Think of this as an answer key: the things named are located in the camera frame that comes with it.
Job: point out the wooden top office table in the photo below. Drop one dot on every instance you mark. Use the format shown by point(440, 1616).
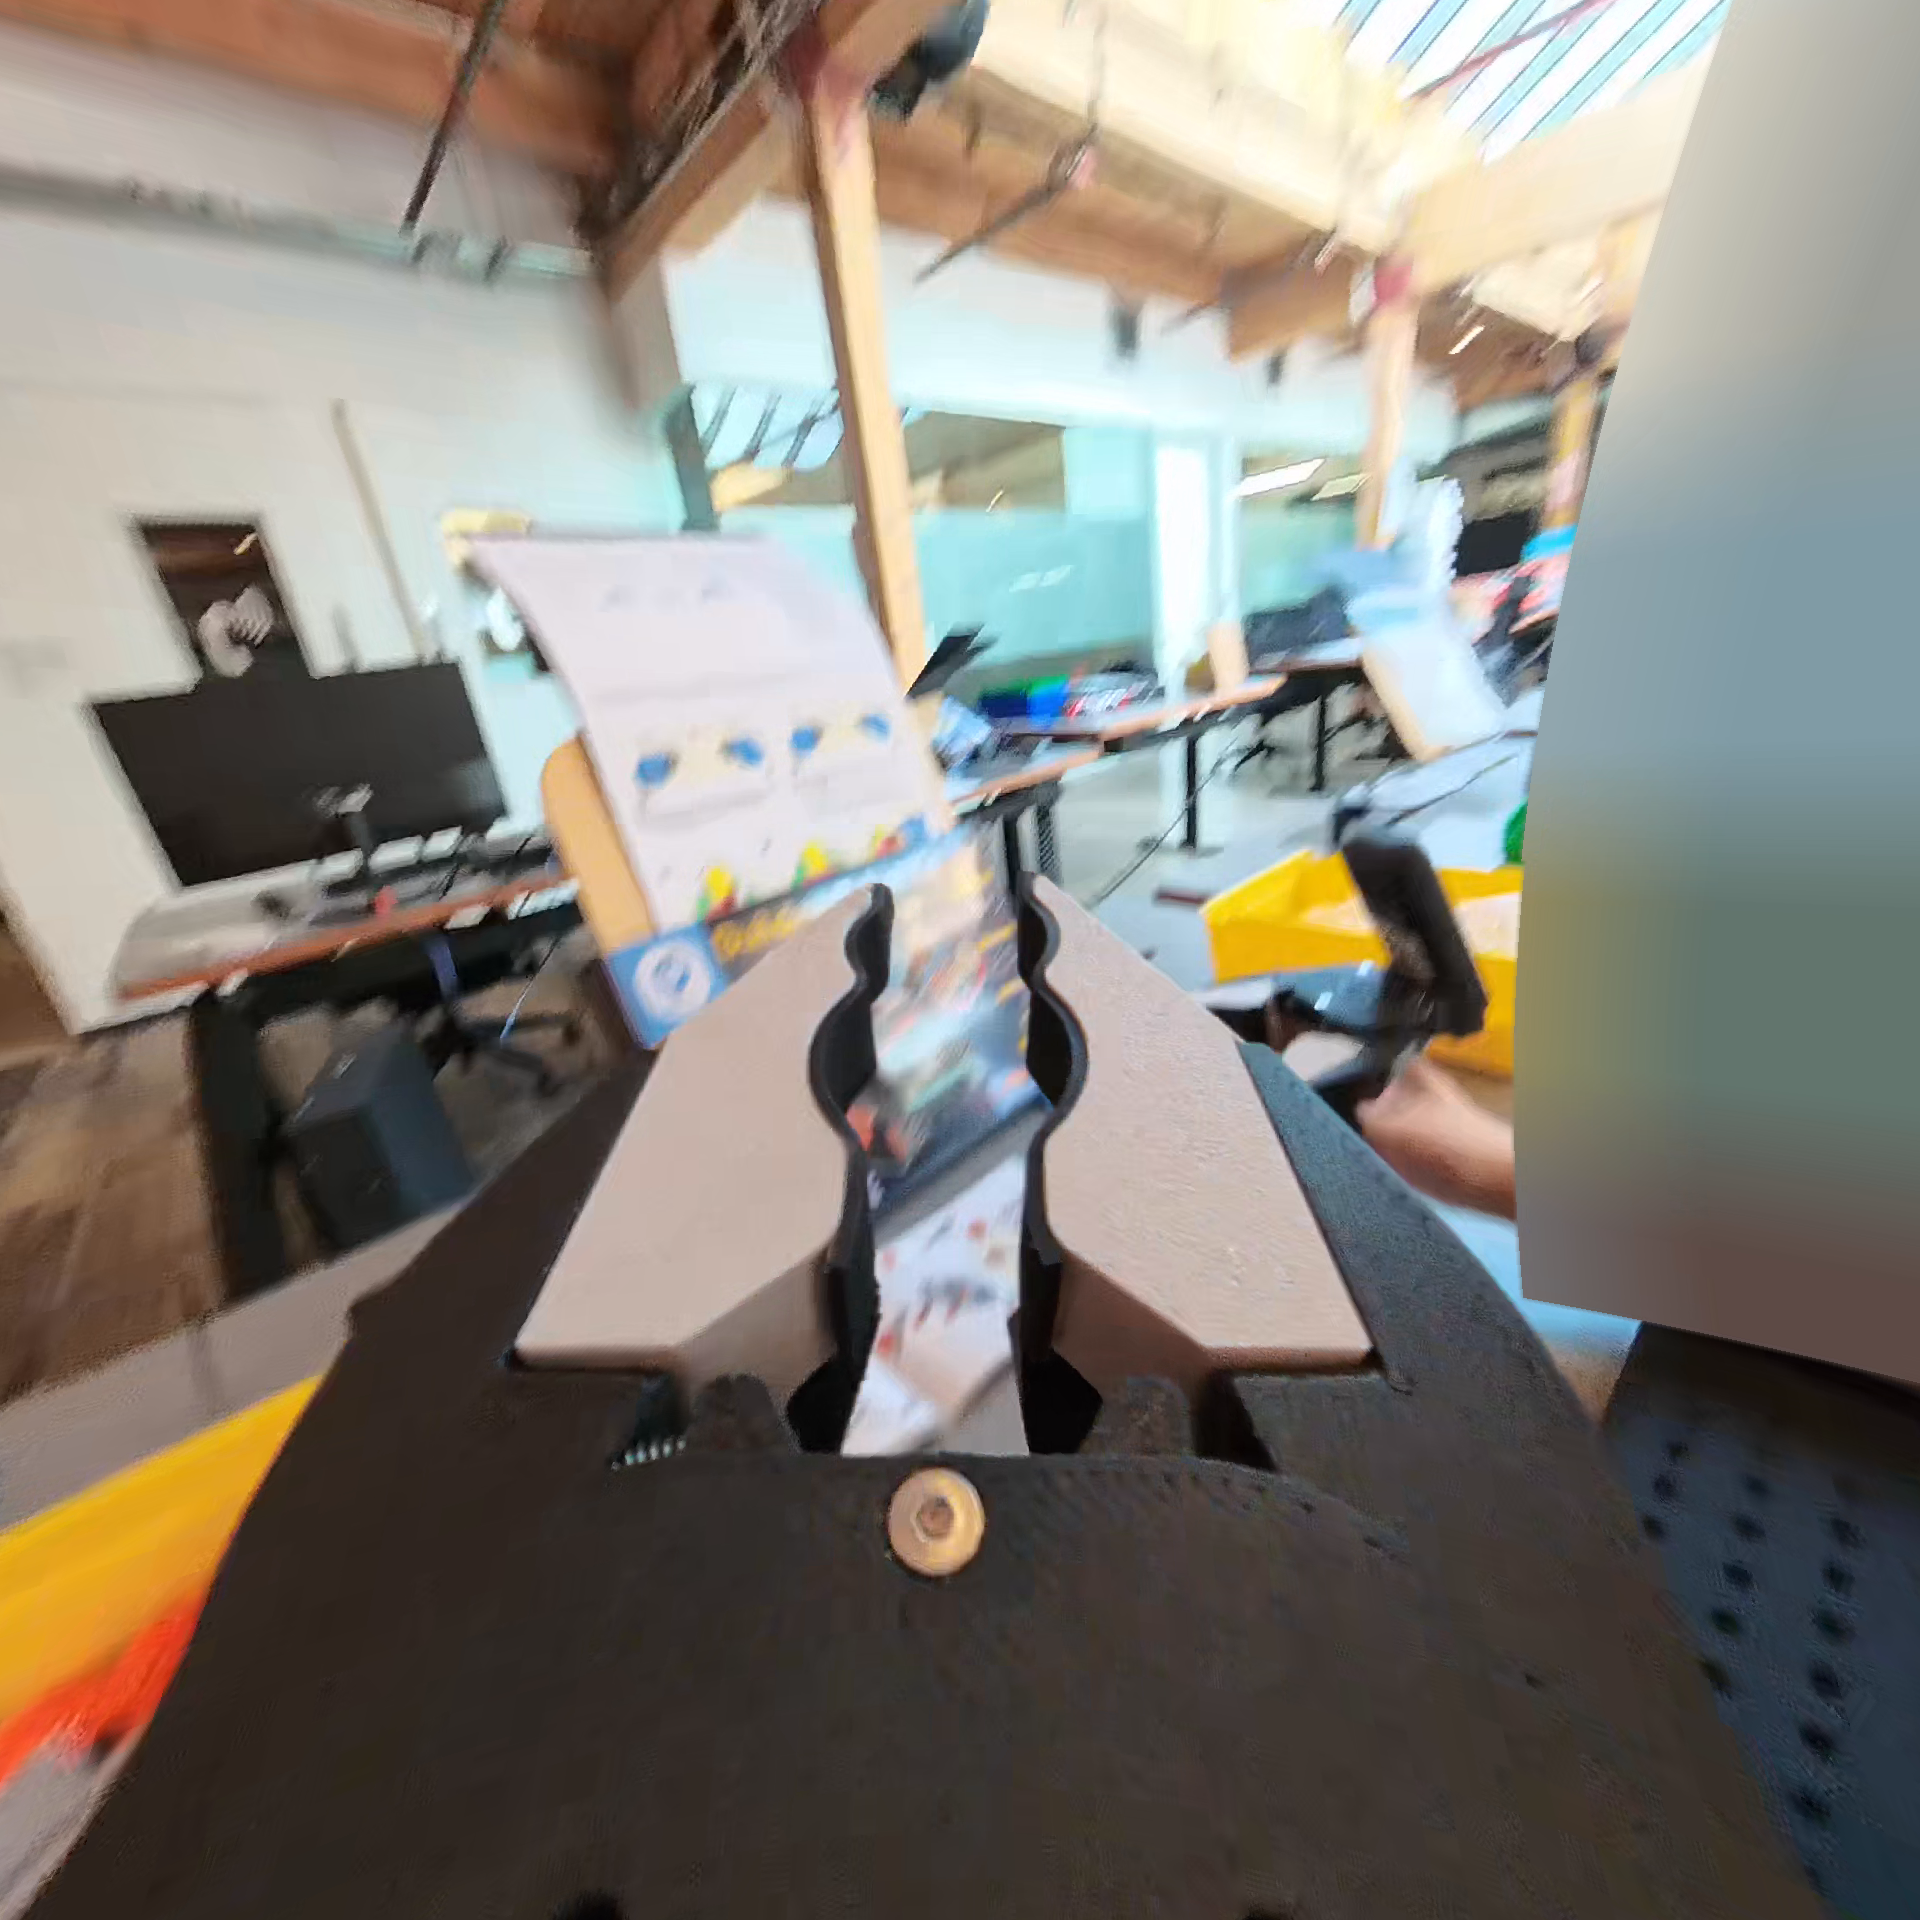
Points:
point(1142, 709)

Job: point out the black office chair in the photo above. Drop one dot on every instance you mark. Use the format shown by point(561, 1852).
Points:
point(495, 1019)

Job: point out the instruction poster on stand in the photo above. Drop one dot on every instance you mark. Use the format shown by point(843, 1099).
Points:
point(721, 705)

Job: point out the dark computer tower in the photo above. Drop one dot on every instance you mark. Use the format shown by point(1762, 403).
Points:
point(375, 1141)

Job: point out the person's right hand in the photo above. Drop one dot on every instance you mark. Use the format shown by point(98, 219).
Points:
point(1447, 1141)

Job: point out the wooden support post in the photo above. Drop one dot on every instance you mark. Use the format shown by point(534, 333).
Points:
point(1387, 421)
point(863, 375)

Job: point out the blue robot kit box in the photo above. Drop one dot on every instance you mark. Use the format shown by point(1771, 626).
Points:
point(945, 1050)

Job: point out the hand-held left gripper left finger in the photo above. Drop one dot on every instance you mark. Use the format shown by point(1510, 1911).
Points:
point(691, 1200)

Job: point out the black computer monitor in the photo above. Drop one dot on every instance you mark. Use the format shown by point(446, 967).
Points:
point(299, 764)

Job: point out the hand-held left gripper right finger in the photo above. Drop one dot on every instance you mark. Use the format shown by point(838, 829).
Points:
point(1200, 1200)

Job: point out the wooden table black frame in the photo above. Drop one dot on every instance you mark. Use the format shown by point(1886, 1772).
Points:
point(224, 931)

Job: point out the open instruction booklet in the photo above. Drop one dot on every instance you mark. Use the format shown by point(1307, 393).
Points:
point(937, 1320)

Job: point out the yellow parts bin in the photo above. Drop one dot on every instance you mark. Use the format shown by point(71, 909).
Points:
point(1275, 915)
point(89, 1545)

